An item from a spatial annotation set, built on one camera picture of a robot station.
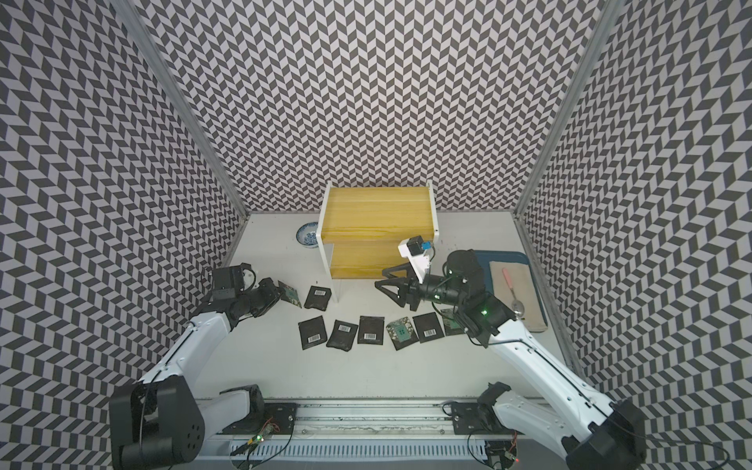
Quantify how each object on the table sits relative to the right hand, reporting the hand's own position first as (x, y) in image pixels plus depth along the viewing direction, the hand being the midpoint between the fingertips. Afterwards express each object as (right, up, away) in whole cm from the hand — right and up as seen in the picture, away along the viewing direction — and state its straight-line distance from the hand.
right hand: (382, 284), depth 65 cm
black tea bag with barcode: (-4, -18, +24) cm, 30 cm away
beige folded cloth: (+47, -7, +32) cm, 57 cm away
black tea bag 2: (-13, -19, +22) cm, 32 cm away
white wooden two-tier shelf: (-6, +13, +7) cm, 16 cm away
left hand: (-30, -5, +21) cm, 37 cm away
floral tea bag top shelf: (+21, -16, +24) cm, 35 cm away
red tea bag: (-22, -9, +30) cm, 39 cm away
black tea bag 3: (+13, -17, +24) cm, 32 cm away
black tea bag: (-29, -7, +24) cm, 38 cm away
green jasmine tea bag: (+5, -18, +22) cm, 29 cm away
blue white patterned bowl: (-30, +11, +44) cm, 54 cm away
